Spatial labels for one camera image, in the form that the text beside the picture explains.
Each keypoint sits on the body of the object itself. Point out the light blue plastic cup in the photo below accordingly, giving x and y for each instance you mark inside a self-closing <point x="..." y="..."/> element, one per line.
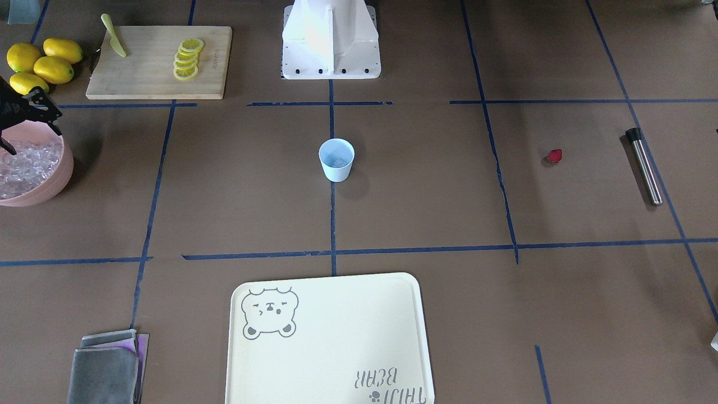
<point x="336" y="157"/>

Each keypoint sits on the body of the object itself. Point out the red strawberry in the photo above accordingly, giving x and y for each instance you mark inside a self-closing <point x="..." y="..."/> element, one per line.
<point x="555" y="156"/>

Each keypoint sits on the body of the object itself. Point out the clear ice cubes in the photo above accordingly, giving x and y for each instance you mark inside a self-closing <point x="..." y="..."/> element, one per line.
<point x="29" y="167"/>

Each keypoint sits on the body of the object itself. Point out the cream tray with bear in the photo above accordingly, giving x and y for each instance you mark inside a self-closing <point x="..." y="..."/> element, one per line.
<point x="343" y="339"/>

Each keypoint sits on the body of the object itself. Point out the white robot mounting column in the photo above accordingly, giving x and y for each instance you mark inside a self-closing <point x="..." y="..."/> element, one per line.
<point x="330" y="40"/>

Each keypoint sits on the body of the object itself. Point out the yellow lemon slices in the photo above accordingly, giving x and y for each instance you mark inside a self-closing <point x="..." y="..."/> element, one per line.
<point x="186" y="60"/>

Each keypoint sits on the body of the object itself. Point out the wooden cutting board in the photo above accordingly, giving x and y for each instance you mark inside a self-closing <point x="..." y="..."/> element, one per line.
<point x="146" y="72"/>

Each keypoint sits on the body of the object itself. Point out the grey folded cloth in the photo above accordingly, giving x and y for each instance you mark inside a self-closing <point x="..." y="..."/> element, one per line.
<point x="109" y="367"/>

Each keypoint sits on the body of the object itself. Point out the yellow green plastic knife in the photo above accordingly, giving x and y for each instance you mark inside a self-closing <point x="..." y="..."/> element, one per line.
<point x="114" y="40"/>

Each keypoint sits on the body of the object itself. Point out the pink bowl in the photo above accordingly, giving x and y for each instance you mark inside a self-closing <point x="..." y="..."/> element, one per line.
<point x="38" y="134"/>

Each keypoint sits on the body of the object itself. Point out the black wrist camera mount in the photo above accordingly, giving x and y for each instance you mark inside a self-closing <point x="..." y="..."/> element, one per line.
<point x="37" y="106"/>

